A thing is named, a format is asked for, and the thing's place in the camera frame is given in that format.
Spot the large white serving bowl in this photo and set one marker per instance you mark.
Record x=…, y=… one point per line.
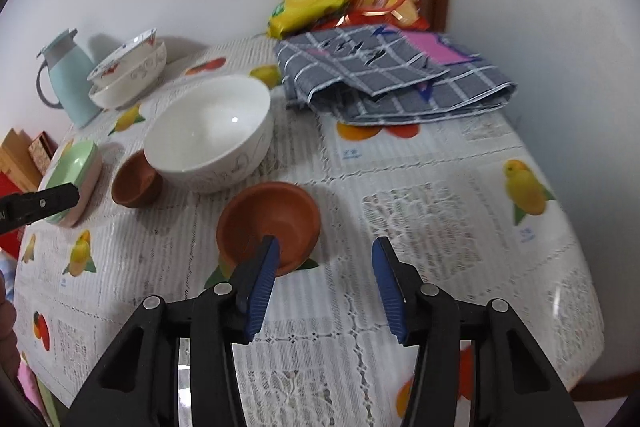
x=135, y=87

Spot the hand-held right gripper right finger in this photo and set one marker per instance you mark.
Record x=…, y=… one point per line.
x=390, y=292

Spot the patterned brown box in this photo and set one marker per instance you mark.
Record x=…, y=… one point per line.
x=40, y=152

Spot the green square plate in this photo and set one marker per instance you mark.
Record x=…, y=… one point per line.
x=70, y=164

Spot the grey checked cloth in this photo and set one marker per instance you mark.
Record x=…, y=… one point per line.
x=380, y=77

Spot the brown wooden skirting board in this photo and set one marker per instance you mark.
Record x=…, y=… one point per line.
x=595, y=389

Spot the red paper bag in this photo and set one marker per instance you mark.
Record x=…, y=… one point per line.
x=9, y=182

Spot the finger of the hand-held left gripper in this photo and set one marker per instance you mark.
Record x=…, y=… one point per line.
x=45, y=202

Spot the pink square plate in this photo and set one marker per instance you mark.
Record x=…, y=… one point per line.
x=89, y=192

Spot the cardboard boxes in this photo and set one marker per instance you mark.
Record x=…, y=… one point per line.
x=17, y=157

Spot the yellow snack bag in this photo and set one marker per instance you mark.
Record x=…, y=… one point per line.
x=315, y=2

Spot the fruit print tablecloth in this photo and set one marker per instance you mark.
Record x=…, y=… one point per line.
x=450, y=217

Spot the small brown clay bowl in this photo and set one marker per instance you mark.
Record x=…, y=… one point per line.
x=280, y=217
x=132, y=184

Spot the person's left hand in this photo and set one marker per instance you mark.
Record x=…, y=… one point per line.
x=6, y=322

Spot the light blue thermos jug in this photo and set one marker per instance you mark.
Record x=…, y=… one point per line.
x=70, y=82

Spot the plain white bowl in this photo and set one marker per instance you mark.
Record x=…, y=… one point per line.
x=210, y=127

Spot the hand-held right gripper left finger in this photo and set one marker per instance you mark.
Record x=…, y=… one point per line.
x=262, y=287

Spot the red snack bag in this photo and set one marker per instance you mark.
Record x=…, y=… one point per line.
x=385, y=9

